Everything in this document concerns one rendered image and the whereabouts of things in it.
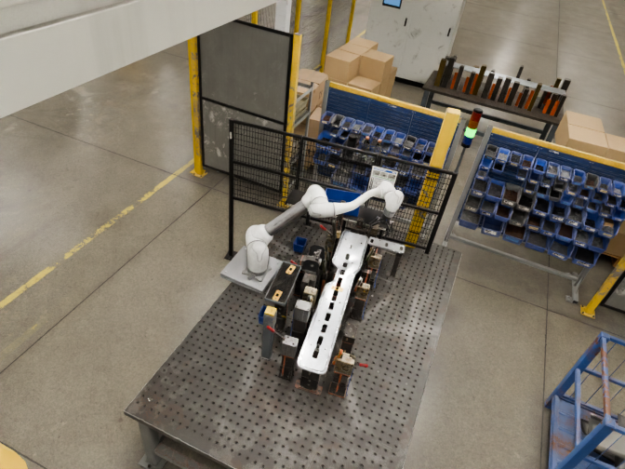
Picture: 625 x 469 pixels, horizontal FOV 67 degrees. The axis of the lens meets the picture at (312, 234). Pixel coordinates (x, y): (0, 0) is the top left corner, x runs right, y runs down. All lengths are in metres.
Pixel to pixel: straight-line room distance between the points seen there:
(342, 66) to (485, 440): 5.20
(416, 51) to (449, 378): 6.63
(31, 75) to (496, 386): 4.41
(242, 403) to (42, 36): 2.93
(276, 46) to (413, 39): 4.93
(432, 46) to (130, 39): 9.23
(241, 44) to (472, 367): 3.79
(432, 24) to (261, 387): 7.55
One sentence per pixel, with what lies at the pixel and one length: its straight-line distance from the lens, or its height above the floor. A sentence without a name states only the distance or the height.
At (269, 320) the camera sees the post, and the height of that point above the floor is 1.11.
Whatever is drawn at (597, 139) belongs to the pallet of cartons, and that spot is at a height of 1.35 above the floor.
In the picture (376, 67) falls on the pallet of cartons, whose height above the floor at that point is 0.94.
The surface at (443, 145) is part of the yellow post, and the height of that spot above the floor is 1.74.
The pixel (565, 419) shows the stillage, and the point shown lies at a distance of 4.42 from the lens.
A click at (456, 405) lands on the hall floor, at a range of 4.25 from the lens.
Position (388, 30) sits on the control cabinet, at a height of 0.89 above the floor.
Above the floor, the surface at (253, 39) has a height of 1.84.
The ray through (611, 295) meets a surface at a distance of 5.53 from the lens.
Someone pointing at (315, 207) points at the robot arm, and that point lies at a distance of 3.41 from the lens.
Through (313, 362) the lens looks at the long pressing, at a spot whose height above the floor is 1.00.
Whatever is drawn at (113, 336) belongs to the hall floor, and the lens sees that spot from 4.40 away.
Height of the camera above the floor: 3.38
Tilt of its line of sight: 40 degrees down
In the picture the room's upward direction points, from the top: 9 degrees clockwise
